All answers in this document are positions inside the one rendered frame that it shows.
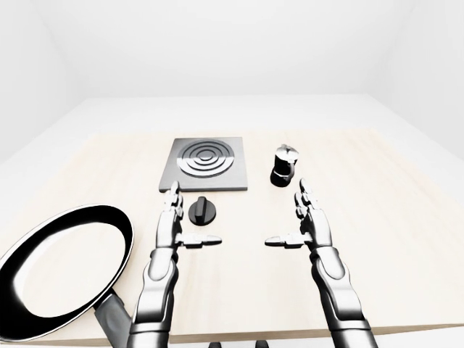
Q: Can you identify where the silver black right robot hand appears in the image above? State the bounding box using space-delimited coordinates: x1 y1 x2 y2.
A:
265 178 333 249

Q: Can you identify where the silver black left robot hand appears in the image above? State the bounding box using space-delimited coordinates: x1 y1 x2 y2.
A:
154 181 223 250

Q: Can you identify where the round black stove knob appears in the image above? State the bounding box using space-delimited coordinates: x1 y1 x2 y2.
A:
188 196 219 227

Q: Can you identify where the flat dark stove plate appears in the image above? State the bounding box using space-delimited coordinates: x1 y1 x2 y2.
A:
158 136 249 194

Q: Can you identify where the black silver moka pot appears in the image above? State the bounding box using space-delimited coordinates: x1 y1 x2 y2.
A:
269 144 299 188

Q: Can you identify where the black frying pan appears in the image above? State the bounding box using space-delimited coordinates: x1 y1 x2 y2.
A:
0 204 134 348

